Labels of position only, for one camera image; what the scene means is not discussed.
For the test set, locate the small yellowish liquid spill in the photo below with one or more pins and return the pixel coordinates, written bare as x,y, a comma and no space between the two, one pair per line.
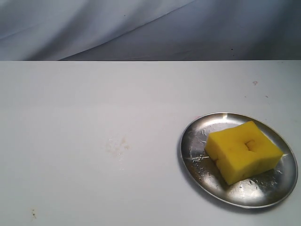
116,147

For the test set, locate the grey backdrop cloth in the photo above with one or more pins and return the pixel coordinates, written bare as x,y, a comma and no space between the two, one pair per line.
149,30

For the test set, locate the yellow sponge block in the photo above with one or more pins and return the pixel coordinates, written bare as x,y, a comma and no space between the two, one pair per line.
242,152

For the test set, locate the round steel plate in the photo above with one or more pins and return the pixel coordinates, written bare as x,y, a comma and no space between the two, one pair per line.
261,191

